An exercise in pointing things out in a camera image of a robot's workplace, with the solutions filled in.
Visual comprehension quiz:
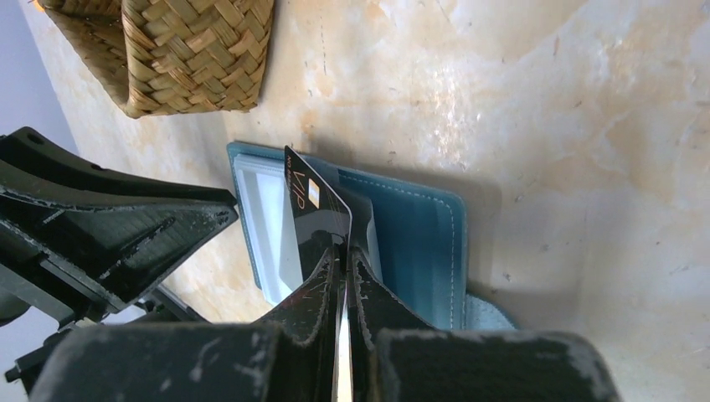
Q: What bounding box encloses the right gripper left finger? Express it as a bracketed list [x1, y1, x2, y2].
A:
[255, 246, 340, 401]

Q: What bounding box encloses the blue card holder wallet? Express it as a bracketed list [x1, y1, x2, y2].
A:
[227, 142, 515, 330]

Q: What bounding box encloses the woven brown divided tray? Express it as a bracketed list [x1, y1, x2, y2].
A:
[39, 0, 275, 119]

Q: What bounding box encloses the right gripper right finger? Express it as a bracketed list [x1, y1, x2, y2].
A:
[347, 247, 433, 401]

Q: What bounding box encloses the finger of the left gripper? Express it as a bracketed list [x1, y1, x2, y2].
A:
[1, 126, 238, 326]

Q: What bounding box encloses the dark grey card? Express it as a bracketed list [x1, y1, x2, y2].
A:
[284, 146, 352, 280]

